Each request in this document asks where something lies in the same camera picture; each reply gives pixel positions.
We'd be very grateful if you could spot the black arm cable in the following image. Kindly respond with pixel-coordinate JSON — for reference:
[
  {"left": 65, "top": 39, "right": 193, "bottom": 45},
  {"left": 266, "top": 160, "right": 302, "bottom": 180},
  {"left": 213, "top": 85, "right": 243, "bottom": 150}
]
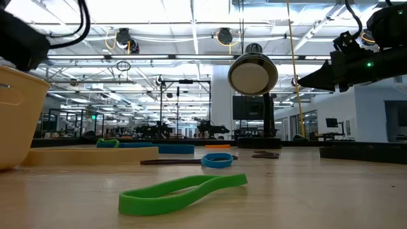
[
  {"left": 49, "top": 0, "right": 92, "bottom": 50},
  {"left": 344, "top": 0, "right": 364, "bottom": 39}
]

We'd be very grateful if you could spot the wide tan rubber band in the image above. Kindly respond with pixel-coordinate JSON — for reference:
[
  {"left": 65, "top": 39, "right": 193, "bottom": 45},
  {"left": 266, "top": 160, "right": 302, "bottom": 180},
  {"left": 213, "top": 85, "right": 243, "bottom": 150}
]
[{"left": 21, "top": 146, "right": 160, "bottom": 167}]

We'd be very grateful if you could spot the yellow plastic bin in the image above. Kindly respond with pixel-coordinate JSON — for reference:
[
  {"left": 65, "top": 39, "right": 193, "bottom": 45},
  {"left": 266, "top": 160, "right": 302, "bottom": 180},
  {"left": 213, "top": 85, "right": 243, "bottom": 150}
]
[{"left": 0, "top": 66, "right": 51, "bottom": 170}]

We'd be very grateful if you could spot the small green rubber band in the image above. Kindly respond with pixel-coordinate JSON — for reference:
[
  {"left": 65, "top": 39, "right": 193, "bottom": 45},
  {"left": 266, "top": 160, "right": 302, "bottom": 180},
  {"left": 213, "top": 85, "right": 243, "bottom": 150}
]
[{"left": 96, "top": 137, "right": 121, "bottom": 149}]

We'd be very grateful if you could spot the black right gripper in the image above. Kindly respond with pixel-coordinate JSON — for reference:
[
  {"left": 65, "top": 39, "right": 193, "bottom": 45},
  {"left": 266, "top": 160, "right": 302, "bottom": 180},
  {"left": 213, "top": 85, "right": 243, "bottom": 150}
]
[{"left": 297, "top": 46, "right": 407, "bottom": 94}]

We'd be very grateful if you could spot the yellow hanging cable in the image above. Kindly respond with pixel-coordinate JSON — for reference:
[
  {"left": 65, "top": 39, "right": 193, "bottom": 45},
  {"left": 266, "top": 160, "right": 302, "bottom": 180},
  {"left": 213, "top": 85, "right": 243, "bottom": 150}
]
[{"left": 286, "top": 0, "right": 307, "bottom": 138}]

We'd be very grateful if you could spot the black ceiling cable reel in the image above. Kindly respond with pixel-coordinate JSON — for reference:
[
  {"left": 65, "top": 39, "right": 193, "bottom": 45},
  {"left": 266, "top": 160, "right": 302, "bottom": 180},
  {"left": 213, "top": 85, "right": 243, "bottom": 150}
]
[
  {"left": 114, "top": 27, "right": 141, "bottom": 55},
  {"left": 215, "top": 27, "right": 235, "bottom": 46}
]

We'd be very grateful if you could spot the large black screen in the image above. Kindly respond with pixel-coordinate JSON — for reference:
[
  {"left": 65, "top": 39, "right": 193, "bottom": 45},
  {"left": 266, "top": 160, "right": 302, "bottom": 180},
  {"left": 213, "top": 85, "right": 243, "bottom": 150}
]
[{"left": 232, "top": 95, "right": 265, "bottom": 121}]

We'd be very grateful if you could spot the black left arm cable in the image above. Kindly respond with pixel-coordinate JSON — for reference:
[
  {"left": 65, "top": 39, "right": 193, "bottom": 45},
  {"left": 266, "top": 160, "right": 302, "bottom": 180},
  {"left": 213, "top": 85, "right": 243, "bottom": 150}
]
[{"left": 49, "top": 0, "right": 92, "bottom": 50}]

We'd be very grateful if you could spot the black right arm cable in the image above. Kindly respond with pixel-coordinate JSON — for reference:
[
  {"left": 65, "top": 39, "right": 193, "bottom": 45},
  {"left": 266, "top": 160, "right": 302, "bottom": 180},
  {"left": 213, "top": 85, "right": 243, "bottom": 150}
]
[{"left": 344, "top": 0, "right": 364, "bottom": 39}]

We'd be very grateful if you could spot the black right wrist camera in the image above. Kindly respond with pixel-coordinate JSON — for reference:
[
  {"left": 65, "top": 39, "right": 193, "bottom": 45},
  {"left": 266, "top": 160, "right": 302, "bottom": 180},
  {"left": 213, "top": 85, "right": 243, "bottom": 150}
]
[{"left": 332, "top": 30, "right": 364, "bottom": 54}]

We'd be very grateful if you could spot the black metal gantry frame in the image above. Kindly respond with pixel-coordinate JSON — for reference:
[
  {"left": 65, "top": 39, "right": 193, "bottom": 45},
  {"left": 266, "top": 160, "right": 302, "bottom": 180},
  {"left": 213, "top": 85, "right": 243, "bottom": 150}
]
[{"left": 160, "top": 79, "right": 212, "bottom": 139}]

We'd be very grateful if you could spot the small blue rubber band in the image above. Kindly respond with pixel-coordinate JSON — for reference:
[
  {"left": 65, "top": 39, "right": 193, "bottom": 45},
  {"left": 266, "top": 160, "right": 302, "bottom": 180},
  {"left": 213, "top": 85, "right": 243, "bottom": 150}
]
[{"left": 200, "top": 152, "right": 235, "bottom": 169}]

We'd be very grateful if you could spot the small monitor on stand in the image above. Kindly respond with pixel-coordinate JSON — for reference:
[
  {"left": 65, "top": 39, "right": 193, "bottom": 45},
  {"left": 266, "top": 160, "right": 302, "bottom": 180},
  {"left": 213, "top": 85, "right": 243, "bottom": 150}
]
[{"left": 325, "top": 118, "right": 347, "bottom": 137}]

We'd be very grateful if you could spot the long ceiling light strip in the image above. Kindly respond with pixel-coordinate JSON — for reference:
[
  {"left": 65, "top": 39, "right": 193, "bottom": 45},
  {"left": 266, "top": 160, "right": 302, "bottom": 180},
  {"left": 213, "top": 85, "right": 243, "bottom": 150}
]
[{"left": 46, "top": 53, "right": 333, "bottom": 61}]

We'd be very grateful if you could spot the thin dark rubber band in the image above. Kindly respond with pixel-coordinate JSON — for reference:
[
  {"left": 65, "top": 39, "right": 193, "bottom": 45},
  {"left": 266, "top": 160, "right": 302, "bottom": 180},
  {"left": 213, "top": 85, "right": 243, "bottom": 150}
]
[{"left": 140, "top": 155, "right": 239, "bottom": 166}]

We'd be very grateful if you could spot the thin brown rubber band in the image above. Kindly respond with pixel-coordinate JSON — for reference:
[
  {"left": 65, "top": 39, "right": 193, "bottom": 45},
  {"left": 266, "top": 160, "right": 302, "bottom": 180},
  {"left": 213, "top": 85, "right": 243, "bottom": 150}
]
[{"left": 251, "top": 149, "right": 280, "bottom": 160}]

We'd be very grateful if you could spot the large green rubber band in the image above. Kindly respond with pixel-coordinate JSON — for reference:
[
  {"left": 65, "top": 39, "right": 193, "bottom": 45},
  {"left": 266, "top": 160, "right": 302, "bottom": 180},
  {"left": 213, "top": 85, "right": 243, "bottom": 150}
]
[{"left": 118, "top": 173, "right": 249, "bottom": 217}]

